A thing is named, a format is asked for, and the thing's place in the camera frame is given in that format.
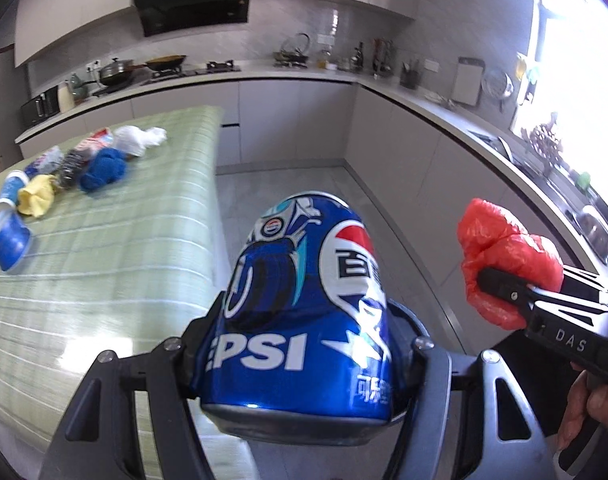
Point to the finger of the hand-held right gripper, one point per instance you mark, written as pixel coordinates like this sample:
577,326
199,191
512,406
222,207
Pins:
504,287
586,282

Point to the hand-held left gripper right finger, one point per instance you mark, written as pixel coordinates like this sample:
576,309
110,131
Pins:
424,365

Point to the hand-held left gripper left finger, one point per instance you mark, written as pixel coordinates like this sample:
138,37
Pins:
184,355

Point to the red plastic bag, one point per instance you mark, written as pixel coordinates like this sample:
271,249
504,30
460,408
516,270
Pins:
499,240

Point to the blue soda can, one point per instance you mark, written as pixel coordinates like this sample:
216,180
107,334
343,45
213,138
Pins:
294,310

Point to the blue cloth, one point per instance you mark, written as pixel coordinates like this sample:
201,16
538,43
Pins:
104,167

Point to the blue paper cup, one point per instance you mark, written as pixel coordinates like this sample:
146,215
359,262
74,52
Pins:
11,187
11,242

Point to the yellow cloth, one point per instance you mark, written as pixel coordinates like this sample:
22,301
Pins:
36,195

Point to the black plastic bag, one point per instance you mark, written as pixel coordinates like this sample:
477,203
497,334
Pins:
71,167

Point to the white plastic bag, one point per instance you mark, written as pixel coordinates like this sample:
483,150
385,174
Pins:
134,140

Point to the person's right hand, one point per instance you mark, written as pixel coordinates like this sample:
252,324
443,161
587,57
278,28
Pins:
581,405

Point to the steel sink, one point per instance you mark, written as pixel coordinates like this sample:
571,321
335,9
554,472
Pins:
596,232

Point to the green sponge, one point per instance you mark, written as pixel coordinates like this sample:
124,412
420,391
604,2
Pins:
583,181

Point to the green striped table mat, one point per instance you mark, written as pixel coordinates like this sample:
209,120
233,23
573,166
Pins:
134,235

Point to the dark brown ornament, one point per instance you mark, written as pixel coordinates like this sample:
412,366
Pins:
544,142

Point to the metal colander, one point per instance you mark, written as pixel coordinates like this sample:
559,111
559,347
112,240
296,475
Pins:
499,85

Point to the white cutting board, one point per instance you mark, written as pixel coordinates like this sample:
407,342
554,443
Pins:
469,82

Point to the kitchen window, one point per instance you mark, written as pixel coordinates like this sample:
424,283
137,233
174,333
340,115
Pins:
569,60

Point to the black knife block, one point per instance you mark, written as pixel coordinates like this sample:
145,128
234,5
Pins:
410,76

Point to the red and white snack packet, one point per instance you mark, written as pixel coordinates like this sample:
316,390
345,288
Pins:
96,140

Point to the clear printed plastic bag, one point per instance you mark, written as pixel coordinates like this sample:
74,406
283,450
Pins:
46,160

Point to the utensil holder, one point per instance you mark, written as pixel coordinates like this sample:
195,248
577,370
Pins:
382,60

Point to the white base cabinets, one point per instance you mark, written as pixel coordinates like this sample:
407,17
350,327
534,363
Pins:
294,115

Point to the dark glass bottle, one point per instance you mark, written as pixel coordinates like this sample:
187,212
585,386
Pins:
359,57

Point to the black gas cooktop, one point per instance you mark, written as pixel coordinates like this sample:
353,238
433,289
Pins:
184,73

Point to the grey kettle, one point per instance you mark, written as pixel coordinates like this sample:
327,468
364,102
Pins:
77,91

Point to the black microwave oven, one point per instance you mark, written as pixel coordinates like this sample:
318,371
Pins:
39,107

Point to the yellow oil bottle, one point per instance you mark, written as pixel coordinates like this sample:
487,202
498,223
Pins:
325,60

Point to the steel pot with lid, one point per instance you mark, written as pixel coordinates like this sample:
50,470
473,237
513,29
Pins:
116,72

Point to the black wok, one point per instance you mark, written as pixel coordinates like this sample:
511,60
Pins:
165,62

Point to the metal pot rack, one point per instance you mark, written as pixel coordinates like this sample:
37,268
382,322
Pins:
291,54

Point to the black range hood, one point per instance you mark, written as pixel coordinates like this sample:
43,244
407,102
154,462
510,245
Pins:
194,10

